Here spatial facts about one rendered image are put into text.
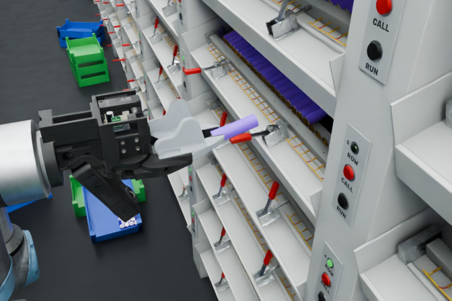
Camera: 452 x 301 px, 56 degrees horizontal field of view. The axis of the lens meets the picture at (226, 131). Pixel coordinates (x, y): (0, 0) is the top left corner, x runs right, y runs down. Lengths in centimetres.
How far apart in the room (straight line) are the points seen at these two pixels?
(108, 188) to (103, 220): 130
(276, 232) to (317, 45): 38
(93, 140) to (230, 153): 54
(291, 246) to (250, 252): 25
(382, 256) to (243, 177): 45
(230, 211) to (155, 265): 64
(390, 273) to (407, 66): 26
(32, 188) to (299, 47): 37
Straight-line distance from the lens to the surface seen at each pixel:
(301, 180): 64
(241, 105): 81
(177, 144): 51
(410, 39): 39
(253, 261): 101
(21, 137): 49
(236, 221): 109
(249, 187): 90
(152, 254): 172
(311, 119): 71
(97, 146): 50
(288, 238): 80
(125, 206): 56
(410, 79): 39
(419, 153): 42
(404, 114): 41
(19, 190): 49
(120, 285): 165
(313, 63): 55
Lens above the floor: 130
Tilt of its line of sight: 34 degrees down
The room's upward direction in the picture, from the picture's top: straight up
